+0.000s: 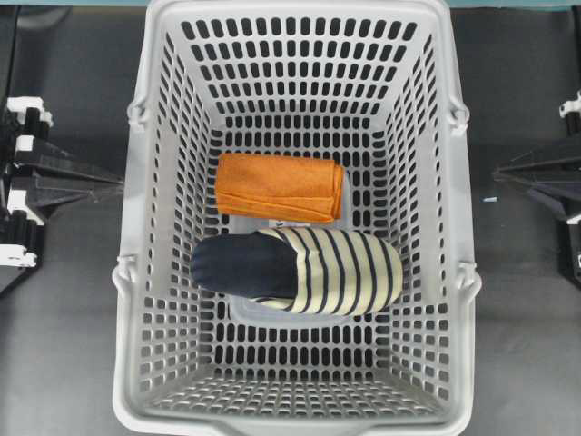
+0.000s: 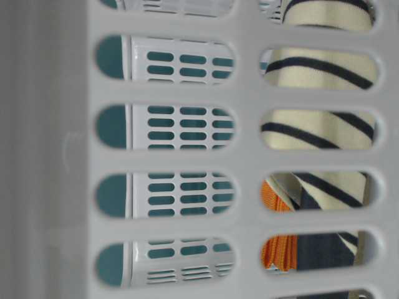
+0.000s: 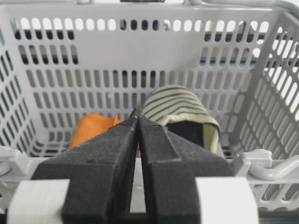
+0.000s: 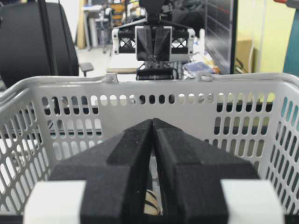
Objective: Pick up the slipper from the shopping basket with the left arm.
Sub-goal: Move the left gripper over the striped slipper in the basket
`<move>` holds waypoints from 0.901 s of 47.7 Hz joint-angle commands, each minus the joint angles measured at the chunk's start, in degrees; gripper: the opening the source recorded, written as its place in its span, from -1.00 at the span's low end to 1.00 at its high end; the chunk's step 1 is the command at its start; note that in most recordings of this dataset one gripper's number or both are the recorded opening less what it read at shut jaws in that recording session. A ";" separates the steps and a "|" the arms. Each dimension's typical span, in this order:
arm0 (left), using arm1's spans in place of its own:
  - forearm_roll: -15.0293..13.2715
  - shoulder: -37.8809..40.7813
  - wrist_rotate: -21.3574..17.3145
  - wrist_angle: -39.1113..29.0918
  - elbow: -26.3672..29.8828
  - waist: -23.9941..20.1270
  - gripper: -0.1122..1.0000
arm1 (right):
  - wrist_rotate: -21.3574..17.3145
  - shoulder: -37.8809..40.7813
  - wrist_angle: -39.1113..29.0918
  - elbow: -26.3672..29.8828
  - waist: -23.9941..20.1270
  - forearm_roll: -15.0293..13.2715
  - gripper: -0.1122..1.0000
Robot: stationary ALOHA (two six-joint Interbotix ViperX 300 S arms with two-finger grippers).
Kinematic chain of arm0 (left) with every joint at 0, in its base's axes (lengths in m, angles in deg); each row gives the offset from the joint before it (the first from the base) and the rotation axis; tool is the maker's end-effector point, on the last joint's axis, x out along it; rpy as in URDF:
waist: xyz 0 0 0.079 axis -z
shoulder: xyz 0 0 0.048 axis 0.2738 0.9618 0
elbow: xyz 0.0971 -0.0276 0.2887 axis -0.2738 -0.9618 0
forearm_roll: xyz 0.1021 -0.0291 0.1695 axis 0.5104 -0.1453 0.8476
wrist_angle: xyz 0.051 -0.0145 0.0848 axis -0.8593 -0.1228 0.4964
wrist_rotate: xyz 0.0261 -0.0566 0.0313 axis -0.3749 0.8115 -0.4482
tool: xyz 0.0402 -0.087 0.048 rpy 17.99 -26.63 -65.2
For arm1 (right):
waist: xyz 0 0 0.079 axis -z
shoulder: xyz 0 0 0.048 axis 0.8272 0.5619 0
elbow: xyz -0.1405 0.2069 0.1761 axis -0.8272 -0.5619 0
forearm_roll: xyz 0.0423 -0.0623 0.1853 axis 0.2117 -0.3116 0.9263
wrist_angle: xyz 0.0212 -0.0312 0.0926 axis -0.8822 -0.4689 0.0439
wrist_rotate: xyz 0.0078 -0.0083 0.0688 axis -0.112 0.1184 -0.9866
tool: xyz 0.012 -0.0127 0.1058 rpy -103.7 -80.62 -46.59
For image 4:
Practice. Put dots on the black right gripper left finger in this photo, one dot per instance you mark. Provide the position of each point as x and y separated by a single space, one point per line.
116 173

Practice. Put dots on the cardboard box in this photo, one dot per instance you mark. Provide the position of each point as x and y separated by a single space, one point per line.
243 54

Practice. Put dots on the black office chair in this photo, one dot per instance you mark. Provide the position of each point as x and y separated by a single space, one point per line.
35 40

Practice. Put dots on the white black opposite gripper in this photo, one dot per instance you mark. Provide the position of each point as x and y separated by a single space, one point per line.
154 43

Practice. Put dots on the striped beige slipper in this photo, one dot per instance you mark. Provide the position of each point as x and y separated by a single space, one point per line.
151 205

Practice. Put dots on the white plastic shopping basket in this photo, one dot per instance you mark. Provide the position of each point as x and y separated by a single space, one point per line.
46 119

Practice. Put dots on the dark monitor panel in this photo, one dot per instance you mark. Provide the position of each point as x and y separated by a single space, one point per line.
220 33

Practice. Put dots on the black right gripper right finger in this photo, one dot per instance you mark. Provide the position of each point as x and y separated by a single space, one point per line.
190 171

